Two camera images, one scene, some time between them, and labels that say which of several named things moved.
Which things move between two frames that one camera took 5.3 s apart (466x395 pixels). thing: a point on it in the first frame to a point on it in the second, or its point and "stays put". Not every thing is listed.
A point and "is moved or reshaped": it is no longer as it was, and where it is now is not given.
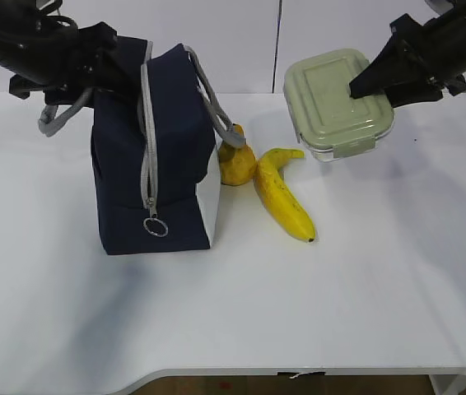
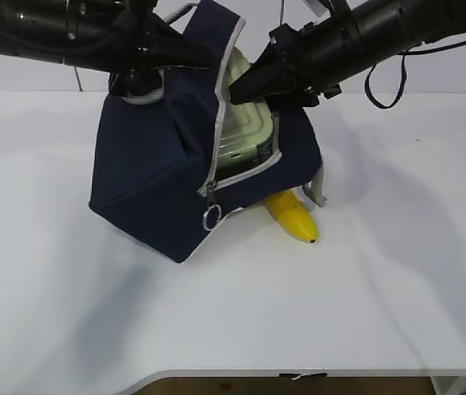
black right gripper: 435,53 to 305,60
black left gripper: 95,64 to 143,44
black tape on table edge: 296,374 stays put
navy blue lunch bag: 155,130 is moved or reshaped
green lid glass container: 328,121 to 247,130
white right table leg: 449,384 stays put
